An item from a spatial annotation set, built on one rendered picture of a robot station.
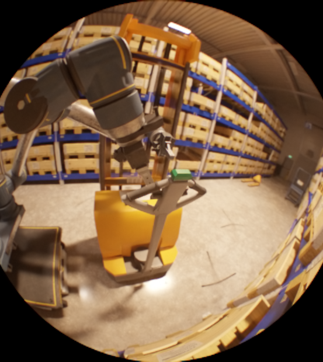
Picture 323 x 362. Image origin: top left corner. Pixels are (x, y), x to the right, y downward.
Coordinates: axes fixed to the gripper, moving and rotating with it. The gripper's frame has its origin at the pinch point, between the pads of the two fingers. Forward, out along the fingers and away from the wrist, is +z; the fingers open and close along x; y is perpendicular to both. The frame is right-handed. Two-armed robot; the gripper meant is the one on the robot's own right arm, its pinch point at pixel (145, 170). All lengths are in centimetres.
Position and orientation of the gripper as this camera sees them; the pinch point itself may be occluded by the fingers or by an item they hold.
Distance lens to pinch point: 42.4
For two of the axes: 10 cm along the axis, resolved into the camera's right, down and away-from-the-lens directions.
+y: -9.3, 3.7, -0.3
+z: 2.1, 6.0, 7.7
